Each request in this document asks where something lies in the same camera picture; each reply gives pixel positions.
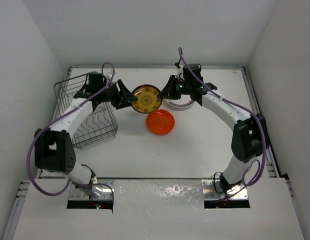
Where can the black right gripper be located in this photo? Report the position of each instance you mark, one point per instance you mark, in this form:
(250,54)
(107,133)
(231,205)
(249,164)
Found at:
(169,92)

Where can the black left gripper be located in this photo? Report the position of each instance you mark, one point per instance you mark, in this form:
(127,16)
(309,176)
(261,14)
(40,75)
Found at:
(118,102)

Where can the white plate green red rim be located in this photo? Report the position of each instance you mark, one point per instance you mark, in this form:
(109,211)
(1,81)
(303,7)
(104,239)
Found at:
(181,104)

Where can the olive brown plate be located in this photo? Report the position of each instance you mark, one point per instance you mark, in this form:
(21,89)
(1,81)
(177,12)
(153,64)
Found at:
(147,99)

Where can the large orange plate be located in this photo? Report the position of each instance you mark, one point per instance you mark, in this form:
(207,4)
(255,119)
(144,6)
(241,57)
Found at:
(160,122)

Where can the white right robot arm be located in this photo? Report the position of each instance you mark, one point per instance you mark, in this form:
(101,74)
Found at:
(249,130)

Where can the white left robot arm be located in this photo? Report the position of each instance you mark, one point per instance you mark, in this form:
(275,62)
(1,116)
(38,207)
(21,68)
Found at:
(54,151)

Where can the white front foam board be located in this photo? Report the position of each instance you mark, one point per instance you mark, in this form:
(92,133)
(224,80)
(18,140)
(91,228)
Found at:
(162,210)

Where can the metal wire dish rack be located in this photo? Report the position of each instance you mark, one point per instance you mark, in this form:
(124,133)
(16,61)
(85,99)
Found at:
(98,126)

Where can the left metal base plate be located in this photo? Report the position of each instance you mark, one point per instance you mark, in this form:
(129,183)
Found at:
(96,193)

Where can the metal base plate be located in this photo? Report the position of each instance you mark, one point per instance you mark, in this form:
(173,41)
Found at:
(213,192)
(96,193)

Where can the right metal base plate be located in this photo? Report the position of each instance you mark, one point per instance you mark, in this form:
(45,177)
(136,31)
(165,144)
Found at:
(213,192)

